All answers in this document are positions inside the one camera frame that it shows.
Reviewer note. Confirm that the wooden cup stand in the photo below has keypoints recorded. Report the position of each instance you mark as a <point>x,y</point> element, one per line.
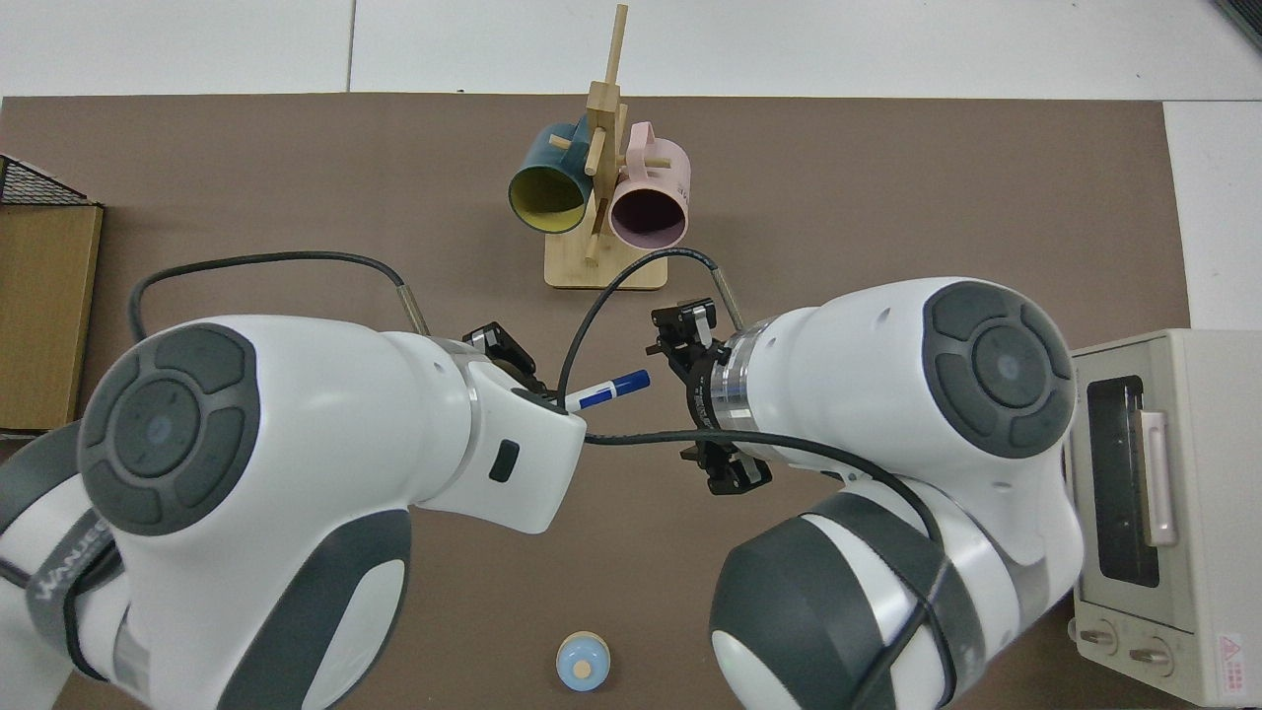
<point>606,271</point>

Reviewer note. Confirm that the dark blue cup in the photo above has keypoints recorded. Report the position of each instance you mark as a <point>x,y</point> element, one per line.
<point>537,148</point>

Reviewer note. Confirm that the small blue round bell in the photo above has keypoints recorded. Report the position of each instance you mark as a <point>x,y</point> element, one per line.
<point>583,663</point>

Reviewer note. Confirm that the blue and white marker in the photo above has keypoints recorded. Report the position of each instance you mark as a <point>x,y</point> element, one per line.
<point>616,387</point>

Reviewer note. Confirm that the pink cup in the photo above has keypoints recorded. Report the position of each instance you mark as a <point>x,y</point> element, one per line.
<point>675,177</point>

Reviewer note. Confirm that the brown table cloth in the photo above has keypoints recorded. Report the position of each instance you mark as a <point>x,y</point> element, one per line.
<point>296,177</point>

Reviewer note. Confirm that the pale toaster oven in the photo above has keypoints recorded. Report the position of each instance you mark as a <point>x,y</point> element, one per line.
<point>1213,493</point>

